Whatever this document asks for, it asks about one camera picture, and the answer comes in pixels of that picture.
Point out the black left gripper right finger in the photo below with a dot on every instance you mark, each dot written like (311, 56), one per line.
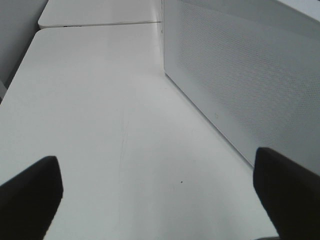
(289, 193)

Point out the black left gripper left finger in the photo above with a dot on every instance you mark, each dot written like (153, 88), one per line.
(29, 201)

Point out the white microwave door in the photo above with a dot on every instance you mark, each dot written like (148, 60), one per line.
(240, 75)

